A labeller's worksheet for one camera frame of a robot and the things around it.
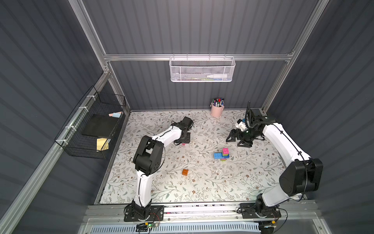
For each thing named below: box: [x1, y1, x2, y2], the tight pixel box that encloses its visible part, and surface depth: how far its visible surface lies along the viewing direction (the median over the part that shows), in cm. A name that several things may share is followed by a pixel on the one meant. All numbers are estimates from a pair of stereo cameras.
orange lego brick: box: [182, 168, 189, 176], surface depth 88 cm
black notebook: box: [81, 113, 119, 138], surface depth 75 cm
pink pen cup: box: [210, 104, 225, 118], surface depth 116 cm
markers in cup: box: [209, 97, 225, 108], surface depth 111 cm
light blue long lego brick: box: [213, 152, 230, 159], surface depth 91 cm
